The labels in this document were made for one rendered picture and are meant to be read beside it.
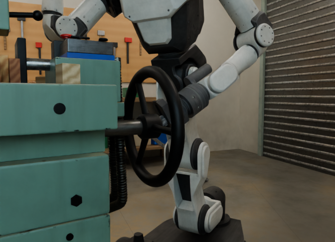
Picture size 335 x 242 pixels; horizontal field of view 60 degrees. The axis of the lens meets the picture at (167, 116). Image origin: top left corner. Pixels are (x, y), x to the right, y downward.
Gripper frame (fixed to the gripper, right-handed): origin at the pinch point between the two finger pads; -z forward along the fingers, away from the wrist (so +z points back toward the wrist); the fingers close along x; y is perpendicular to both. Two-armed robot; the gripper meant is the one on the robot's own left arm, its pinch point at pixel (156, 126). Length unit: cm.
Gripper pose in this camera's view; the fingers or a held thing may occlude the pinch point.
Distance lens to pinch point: 83.9
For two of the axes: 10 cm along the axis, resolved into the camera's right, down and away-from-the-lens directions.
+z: 7.4, -5.4, 4.0
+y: 4.9, 0.3, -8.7
